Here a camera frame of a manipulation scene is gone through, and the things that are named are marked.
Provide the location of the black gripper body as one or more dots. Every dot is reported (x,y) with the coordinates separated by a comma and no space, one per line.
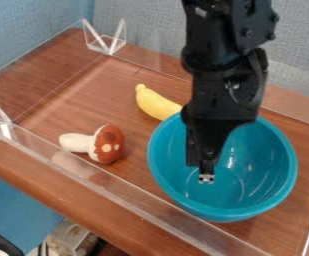
(226,96)

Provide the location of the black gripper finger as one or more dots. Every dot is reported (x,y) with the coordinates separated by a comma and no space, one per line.
(212,136)
(196,142)

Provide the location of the yellow toy banana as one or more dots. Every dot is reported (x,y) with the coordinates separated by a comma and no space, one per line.
(154,104)

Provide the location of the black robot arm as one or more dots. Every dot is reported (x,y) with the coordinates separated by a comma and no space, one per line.
(228,63)

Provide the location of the blue plastic bowl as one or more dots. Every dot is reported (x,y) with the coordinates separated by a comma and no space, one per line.
(256,173)

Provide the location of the clear acrylic barrier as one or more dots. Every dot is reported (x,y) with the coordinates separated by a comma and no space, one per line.
(65,88)

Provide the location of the brown white toy mushroom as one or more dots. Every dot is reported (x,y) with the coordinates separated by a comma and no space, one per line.
(104,146)

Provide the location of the grey metal bracket below table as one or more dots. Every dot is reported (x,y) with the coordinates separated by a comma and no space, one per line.
(69,240)

